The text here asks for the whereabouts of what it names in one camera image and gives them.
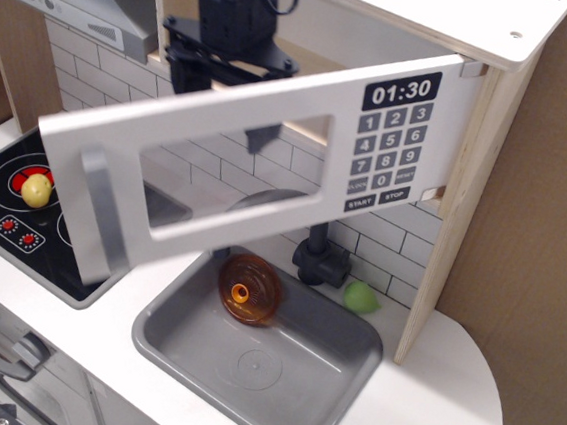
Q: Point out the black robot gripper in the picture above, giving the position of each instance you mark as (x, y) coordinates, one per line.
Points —
(231, 42)

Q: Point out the white toy microwave door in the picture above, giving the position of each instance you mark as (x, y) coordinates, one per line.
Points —
(354, 148)

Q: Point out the grey microwave door handle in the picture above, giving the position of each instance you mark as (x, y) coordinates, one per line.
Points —
(102, 195)

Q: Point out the wooden microwave cabinet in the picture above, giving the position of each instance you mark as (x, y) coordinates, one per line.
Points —
(502, 41)

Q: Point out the dark grey toy faucet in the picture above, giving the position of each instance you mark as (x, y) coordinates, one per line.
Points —
(317, 260)

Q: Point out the yellow toy potato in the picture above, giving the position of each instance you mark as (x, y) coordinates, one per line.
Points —
(36, 191)

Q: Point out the green toy pear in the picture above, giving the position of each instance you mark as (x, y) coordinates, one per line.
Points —
(360, 298)

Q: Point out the grey toy sink basin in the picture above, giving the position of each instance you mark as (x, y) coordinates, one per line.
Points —
(306, 366)

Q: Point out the brown cardboard panel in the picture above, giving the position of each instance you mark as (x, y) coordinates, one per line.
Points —
(508, 286)

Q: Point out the grey oven door handle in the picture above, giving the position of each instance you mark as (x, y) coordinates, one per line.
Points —
(22, 359)

